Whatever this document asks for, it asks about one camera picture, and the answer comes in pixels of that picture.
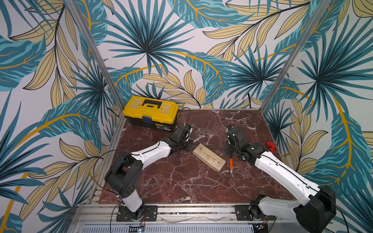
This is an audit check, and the orange black claw hammer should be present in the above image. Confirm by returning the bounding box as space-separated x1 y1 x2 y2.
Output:
228 157 235 178

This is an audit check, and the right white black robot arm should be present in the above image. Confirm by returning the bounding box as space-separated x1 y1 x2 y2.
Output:
224 125 337 233

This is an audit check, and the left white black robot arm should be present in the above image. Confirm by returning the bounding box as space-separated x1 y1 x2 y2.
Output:
105 132 191 220

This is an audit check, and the light wooden board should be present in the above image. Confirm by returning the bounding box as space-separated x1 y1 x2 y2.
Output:
193 144 226 173

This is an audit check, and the yellow black plastic toolbox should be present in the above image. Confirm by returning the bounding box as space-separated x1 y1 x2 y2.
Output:
123 96 179 132

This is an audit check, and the red pipe wrench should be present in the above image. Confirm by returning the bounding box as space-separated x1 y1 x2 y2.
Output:
266 141 277 154

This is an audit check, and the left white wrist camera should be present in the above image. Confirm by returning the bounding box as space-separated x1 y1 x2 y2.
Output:
180 124 192 141

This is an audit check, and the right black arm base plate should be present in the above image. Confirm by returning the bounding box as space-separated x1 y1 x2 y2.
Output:
234 204 276 221

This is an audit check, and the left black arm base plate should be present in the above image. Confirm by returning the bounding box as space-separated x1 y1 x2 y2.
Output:
116 205 158 222

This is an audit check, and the aluminium front frame rail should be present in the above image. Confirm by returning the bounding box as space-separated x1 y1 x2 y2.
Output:
67 202 321 225

